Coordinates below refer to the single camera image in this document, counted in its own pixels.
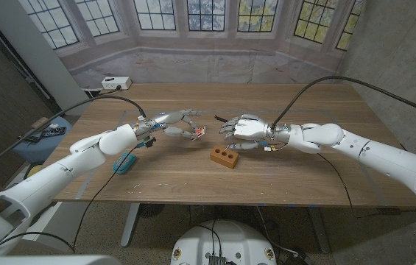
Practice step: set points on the small white gadget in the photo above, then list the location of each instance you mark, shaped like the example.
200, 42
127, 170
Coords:
53, 126

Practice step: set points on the black remote control with buttons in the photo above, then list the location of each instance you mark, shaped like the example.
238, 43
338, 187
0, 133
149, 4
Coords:
53, 132

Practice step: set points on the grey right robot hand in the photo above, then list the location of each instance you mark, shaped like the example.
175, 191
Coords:
252, 129

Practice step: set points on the printed window backdrop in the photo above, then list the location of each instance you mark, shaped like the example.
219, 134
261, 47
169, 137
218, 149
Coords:
207, 66

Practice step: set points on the black floor fan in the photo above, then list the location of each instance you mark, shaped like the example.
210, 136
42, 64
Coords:
150, 210

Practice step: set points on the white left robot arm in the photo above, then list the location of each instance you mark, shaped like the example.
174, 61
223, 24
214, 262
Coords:
53, 180

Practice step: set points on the slim black remote control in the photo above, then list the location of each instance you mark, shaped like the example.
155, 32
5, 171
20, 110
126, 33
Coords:
27, 138

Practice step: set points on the small red white matchbox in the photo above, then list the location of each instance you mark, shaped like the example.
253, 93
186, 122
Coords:
199, 133

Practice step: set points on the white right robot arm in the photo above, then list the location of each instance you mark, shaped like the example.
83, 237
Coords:
377, 158

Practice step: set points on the yellow round object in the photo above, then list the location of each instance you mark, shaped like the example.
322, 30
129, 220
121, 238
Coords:
32, 172

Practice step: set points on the white robot body edge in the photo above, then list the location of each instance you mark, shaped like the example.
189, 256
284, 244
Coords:
45, 260

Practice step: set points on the beige twine roll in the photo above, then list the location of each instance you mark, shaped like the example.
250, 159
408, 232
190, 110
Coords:
41, 123

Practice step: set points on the brown wooden block with holes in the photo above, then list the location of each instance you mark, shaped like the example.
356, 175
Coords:
224, 158

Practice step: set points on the white robot torso base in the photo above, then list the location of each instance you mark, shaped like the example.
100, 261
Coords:
224, 243

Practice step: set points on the teal handheld calculator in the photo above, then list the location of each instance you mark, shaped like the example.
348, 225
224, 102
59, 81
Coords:
124, 162

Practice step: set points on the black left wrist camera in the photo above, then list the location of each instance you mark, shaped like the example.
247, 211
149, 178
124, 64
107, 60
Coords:
149, 141

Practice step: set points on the blue padded stool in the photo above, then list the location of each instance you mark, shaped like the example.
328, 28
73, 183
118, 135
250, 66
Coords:
42, 149

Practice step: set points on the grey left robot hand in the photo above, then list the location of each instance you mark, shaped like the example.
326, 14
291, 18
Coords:
163, 119

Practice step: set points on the white power strip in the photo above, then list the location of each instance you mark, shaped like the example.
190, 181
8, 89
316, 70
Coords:
116, 83

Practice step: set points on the grey metal table leg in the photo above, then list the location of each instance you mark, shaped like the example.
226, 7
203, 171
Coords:
130, 224
318, 228

